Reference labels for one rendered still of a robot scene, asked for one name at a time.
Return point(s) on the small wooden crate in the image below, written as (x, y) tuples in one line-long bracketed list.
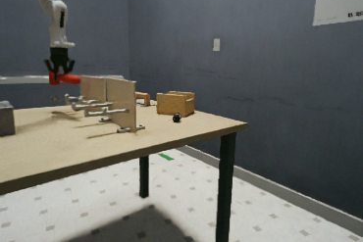
[(175, 102)]

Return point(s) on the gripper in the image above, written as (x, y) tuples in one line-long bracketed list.
[(59, 57)]

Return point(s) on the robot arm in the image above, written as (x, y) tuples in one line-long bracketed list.
[(57, 29)]

